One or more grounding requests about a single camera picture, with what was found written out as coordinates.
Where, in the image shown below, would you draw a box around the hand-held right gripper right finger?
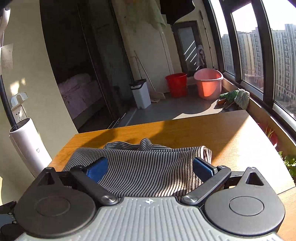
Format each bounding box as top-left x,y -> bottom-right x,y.
181,157 -> 265,207

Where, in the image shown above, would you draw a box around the grey striped shirt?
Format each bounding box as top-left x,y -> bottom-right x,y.
62,138 -> 213,198

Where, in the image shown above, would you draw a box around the bed with pink bedding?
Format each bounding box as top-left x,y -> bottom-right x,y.
57,73 -> 103,121

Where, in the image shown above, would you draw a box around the white cylinder appliance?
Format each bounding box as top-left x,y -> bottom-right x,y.
9,118 -> 53,178

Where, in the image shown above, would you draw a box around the red basin of green sprouts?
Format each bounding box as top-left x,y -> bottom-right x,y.
259,123 -> 279,147

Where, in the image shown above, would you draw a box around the black window frame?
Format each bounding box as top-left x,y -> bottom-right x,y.
203,0 -> 296,123

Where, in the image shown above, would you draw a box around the grey hanging rag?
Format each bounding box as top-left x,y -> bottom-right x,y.
196,45 -> 207,67

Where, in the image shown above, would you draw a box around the broom with long handle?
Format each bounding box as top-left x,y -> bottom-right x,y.
134,51 -> 166,103

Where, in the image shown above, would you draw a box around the thin metal pole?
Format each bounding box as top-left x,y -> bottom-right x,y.
200,10 -> 213,70

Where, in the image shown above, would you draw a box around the green lettuce plant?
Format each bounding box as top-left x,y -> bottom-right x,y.
279,151 -> 296,184

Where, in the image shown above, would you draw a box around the black hanging garment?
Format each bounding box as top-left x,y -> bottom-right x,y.
159,0 -> 196,25

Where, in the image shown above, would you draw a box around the black cable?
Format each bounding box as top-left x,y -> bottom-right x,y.
0,74 -> 15,128

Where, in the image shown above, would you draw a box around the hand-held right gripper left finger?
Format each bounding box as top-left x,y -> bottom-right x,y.
32,157 -> 119,206

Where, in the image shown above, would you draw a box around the white wall fixture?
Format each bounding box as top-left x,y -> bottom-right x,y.
0,7 -> 11,45

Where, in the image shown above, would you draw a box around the white wall socket cover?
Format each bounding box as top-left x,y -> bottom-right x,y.
11,91 -> 28,123

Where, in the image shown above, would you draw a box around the red plastic bucket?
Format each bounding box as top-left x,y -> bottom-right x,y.
165,73 -> 188,98

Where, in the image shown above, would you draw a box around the white bin with black rim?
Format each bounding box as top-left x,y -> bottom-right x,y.
129,79 -> 152,109

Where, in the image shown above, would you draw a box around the apartment buildings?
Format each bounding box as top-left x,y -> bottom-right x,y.
221,23 -> 296,103

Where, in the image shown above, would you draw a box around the paper sheet on wall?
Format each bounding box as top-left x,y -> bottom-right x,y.
0,44 -> 14,70

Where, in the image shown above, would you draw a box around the dark glass door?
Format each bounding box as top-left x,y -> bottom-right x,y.
172,21 -> 204,73

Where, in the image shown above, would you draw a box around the pale green hanging cloth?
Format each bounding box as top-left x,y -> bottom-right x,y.
145,0 -> 167,31

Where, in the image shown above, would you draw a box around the pink plastic basin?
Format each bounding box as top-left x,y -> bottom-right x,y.
194,69 -> 224,100

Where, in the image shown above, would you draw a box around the green and white cloth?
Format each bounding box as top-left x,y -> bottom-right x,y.
217,89 -> 250,111

